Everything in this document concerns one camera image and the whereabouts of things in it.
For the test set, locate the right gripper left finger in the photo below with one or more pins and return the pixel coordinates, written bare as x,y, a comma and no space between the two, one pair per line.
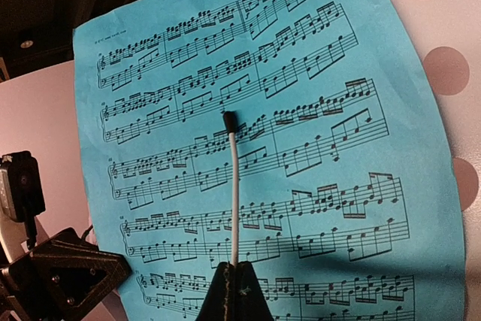
216,305

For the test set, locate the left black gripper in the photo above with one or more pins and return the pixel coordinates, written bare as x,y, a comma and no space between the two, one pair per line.
74,274

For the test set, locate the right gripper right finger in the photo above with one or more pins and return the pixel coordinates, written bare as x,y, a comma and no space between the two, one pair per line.
249,303

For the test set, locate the blue sheet music page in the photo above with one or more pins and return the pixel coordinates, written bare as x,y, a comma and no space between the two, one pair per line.
349,207

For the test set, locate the purple sheet music page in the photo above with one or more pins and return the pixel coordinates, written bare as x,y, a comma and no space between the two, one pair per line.
38,115

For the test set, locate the light blue music stand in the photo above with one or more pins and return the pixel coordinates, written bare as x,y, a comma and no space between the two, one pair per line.
451,110

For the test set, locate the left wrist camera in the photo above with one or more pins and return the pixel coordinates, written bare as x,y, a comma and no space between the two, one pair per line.
22,199

